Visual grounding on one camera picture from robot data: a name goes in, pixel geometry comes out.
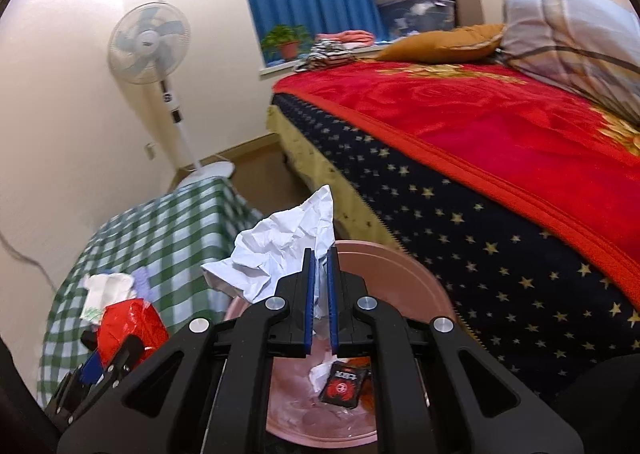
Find pink plastic basin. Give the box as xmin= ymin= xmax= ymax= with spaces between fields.
xmin=221 ymin=239 xmax=458 ymax=449

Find white paper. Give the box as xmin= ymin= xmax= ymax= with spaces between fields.
xmin=202 ymin=185 xmax=335 ymax=339

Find pink folded clothes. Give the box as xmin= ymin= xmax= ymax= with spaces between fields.
xmin=316 ymin=30 xmax=376 ymax=48

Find clear plastic bag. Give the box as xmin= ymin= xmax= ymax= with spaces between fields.
xmin=269 ymin=399 xmax=375 ymax=438

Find orange plastic bag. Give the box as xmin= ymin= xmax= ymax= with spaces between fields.
xmin=347 ymin=356 xmax=375 ymax=414

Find red plastic bag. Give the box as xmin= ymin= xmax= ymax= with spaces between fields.
xmin=96 ymin=298 xmax=169 ymax=368

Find black packet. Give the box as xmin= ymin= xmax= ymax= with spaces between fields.
xmin=319 ymin=361 xmax=369 ymax=410

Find green checkered tablecloth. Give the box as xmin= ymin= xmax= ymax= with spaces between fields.
xmin=36 ymin=178 xmax=262 ymax=405

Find lilac foam net sheet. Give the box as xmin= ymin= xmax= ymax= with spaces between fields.
xmin=130 ymin=267 xmax=151 ymax=301

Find orange brown pillow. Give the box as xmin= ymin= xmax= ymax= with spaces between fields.
xmin=376 ymin=23 xmax=506 ymax=64

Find wall power plug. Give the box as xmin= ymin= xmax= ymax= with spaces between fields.
xmin=144 ymin=142 xmax=156 ymax=161

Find white standing fan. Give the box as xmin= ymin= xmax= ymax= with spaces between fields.
xmin=107 ymin=2 xmax=235 ymax=188

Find grey wall cable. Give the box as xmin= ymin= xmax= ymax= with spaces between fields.
xmin=0 ymin=233 xmax=59 ymax=293

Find clear storage box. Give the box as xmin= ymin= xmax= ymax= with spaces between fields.
xmin=378 ymin=0 xmax=456 ymax=40

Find plaid grey pillow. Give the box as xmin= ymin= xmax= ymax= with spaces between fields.
xmin=501 ymin=0 xmax=639 ymax=126

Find red floral blanket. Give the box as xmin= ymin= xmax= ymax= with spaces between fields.
xmin=273 ymin=60 xmax=639 ymax=301

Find potted green plant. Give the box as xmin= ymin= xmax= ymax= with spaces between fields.
xmin=260 ymin=24 xmax=311 ymax=61

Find navy star bedsheet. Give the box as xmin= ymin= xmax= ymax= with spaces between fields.
xmin=269 ymin=94 xmax=639 ymax=391

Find white bag green print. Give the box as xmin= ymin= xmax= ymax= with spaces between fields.
xmin=80 ymin=273 xmax=136 ymax=325

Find zebra striped cloth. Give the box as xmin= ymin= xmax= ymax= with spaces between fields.
xmin=294 ymin=40 xmax=357 ymax=73

